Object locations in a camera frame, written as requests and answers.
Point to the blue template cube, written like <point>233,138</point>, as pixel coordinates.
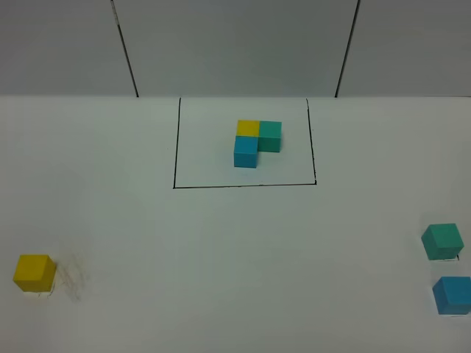
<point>245,153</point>

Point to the yellow template cube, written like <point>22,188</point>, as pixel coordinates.
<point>248,128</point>

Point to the green template cube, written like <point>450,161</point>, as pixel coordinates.
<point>270,136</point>

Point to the white template paper sheet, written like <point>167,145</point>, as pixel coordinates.
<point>207,133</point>

